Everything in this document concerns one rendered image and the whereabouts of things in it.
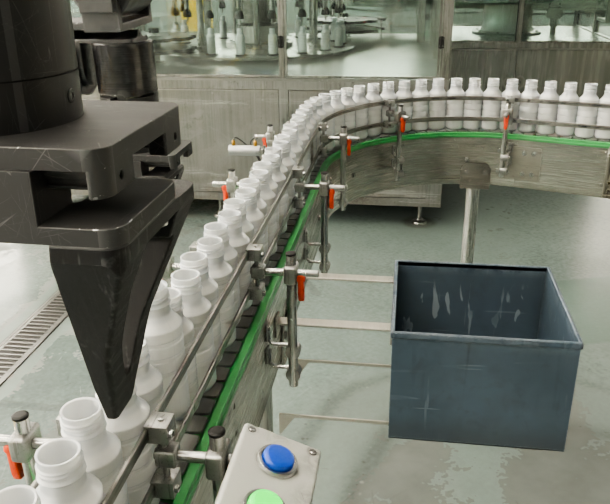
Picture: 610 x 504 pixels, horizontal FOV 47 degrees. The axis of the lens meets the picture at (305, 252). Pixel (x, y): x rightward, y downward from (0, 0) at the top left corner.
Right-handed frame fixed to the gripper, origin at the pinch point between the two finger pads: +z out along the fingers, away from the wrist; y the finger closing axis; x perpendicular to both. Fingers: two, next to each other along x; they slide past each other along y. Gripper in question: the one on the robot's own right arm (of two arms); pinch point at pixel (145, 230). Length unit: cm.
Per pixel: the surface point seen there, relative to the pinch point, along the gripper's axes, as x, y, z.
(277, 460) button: 16.8, -16.8, 15.0
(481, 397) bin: -38, -42, 44
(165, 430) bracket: 13.3, -5.1, 15.4
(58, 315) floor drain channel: -204, 132, 126
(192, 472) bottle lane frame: 5.5, -4.5, 27.2
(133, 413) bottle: 12.8, -1.9, 14.0
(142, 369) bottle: 7.0, -0.8, 12.8
